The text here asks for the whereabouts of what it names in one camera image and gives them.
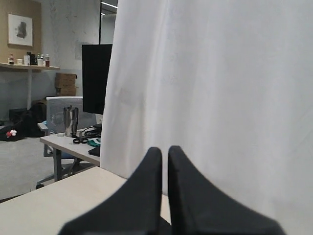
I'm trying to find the stainless steel tumbler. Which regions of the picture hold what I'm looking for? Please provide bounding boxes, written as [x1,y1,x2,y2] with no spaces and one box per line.
[63,105,79,137]

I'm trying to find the white backdrop curtain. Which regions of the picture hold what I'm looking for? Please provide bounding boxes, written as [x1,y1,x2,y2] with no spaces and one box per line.
[100,0,313,234]

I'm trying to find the black bag on floor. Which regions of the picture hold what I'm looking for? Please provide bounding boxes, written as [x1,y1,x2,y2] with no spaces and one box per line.
[0,102,46,141]

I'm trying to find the white background desk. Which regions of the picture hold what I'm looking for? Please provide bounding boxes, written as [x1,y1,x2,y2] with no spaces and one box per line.
[40,134,100,182]

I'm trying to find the stacked cardboard boxes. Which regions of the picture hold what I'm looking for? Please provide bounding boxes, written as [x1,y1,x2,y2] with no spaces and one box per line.
[54,73,77,96]

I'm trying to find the black scissors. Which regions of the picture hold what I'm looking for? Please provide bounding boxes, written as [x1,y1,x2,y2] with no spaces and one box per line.
[72,137,88,144]

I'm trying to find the black Acer monitor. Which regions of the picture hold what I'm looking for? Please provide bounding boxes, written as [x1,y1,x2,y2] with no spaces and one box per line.
[82,44,112,115]

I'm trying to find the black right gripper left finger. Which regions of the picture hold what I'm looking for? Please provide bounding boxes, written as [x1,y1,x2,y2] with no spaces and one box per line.
[59,147,162,235]

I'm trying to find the framed wall picture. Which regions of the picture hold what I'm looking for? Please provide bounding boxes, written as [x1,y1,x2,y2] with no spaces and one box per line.
[8,14,33,47]

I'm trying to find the dark red bottle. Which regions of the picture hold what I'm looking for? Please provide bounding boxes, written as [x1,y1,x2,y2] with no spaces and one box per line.
[45,54,50,67]

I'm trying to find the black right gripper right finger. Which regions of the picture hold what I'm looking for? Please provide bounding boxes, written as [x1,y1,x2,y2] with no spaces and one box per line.
[168,146,285,235]

